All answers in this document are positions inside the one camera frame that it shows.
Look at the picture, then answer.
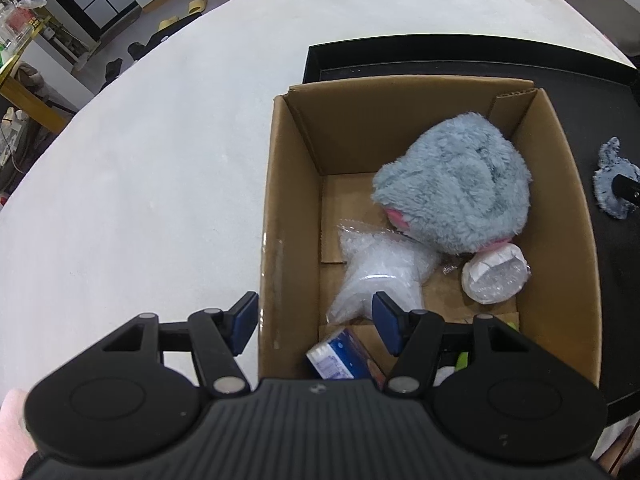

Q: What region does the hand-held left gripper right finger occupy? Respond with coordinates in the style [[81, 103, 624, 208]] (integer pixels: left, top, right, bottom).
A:
[[372, 291, 538, 396]]

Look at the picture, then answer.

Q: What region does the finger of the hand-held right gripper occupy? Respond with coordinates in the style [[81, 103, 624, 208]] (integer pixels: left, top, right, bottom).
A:
[[614, 174, 640, 207]]

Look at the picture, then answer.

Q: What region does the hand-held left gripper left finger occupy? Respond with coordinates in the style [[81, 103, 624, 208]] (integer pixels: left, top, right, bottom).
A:
[[102, 291, 260, 396]]

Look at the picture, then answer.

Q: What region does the grey plush cloth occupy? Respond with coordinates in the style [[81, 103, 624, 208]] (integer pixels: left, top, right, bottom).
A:
[[592, 136, 640, 221]]

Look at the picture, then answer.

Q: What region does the blue white tissue packet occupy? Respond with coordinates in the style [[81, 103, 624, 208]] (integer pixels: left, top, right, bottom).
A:
[[306, 327, 387, 382]]

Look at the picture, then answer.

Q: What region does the black tray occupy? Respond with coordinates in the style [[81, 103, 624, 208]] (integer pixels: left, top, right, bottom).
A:
[[301, 34, 640, 423]]

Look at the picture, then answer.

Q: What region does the white round roll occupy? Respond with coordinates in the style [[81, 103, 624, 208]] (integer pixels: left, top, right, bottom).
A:
[[461, 242, 532, 305]]

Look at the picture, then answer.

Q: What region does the yellow green item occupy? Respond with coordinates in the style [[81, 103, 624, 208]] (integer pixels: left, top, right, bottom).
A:
[[452, 311, 521, 371]]

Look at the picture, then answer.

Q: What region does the grey plush toy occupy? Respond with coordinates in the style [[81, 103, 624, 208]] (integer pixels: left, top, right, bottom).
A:
[[372, 114, 532, 253]]

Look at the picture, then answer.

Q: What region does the brown cardboard box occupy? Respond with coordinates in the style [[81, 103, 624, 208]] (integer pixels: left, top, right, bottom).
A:
[[257, 76, 601, 391]]

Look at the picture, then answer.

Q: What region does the person's left hand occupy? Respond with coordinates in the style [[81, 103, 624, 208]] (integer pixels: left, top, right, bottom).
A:
[[0, 387, 38, 480]]

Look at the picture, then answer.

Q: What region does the clear bubble wrap bag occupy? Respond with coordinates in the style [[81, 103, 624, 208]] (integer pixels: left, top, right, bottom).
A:
[[325, 219, 443, 323]]

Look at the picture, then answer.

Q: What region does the dark grey side table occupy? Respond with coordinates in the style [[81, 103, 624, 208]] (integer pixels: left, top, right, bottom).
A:
[[500, 0, 640, 70]]

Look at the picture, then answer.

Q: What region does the yellow metal frame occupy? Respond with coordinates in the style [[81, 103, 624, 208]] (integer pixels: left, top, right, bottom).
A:
[[0, 12, 70, 132]]

